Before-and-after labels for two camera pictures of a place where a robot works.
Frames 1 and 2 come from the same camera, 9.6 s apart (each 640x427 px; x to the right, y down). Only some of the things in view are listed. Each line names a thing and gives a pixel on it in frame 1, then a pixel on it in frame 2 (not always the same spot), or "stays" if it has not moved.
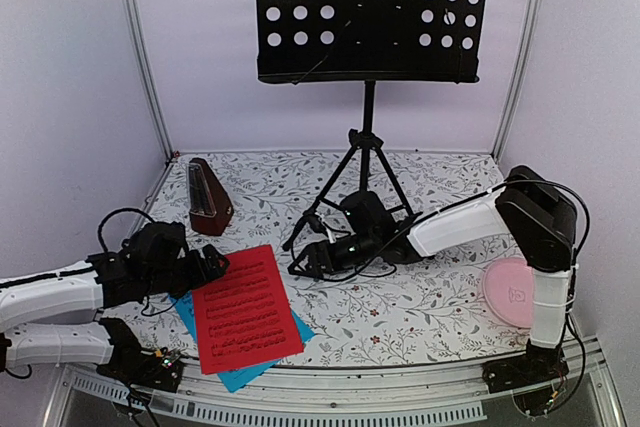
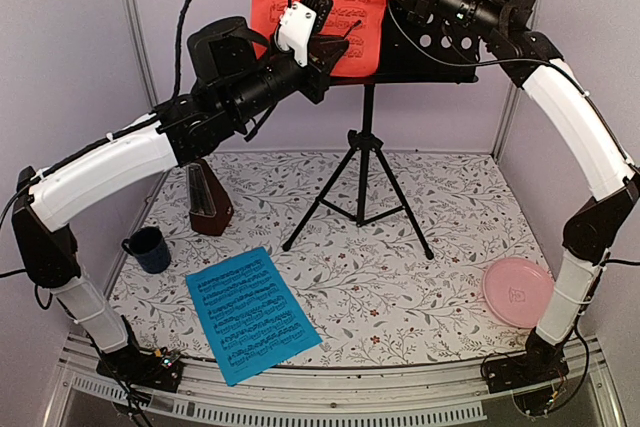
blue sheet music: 183,303 -> 252,318
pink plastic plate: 508,285 stays
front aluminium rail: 450,393 stays
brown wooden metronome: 210,207 stays
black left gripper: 201,276 -> 324,63
